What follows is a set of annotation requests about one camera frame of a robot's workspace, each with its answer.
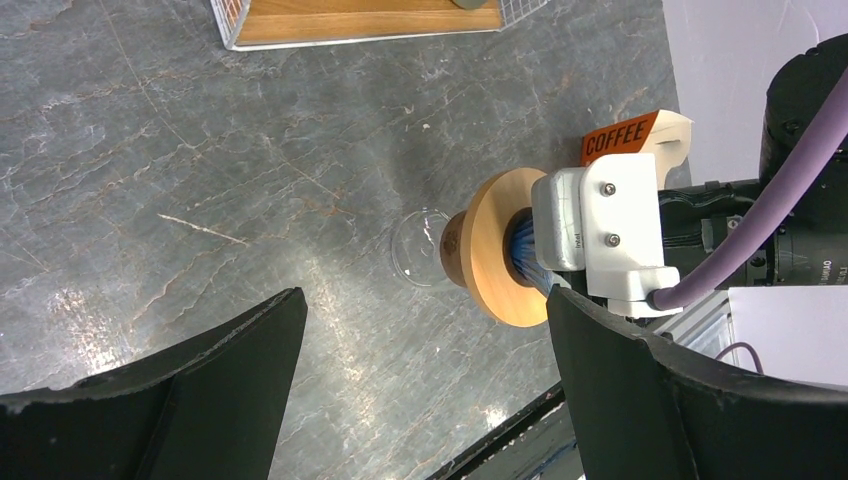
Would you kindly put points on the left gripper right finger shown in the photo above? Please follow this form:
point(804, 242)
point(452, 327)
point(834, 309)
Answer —
point(644, 407)

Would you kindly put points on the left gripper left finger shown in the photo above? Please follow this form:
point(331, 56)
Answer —
point(209, 407)

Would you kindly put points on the blue ribbed coffee dripper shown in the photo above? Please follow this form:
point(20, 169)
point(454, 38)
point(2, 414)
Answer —
point(520, 254)

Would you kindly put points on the round wooden dripper stand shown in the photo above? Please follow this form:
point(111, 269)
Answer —
point(474, 248)

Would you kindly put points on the clear glass carafe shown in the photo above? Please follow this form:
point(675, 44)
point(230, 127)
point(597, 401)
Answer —
point(415, 249)

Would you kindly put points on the white wire wooden shelf rack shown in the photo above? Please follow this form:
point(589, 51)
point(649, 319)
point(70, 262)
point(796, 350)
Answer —
point(246, 25)

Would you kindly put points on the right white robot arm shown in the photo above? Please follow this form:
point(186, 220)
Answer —
point(799, 206)

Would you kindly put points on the white coffee filter stack holder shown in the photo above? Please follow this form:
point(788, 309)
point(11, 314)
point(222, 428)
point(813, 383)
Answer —
point(664, 133)

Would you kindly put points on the grey green spray bottle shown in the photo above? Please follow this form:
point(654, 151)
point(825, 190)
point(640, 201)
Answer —
point(469, 4)

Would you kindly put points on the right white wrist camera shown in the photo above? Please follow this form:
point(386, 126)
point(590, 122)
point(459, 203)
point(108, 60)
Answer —
point(604, 220)

